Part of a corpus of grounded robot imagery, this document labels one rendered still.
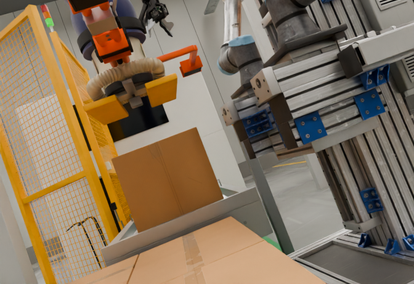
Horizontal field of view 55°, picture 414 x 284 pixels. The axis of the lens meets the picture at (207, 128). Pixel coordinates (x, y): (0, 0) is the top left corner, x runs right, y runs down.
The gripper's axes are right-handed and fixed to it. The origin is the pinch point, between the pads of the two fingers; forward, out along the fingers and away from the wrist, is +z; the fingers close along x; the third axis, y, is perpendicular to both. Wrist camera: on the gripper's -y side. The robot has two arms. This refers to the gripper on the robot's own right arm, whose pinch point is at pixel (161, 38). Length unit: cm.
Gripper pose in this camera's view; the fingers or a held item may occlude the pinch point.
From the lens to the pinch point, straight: 192.9
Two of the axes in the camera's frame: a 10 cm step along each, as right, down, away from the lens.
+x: 6.2, -1.9, 7.6
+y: 7.0, -3.2, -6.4
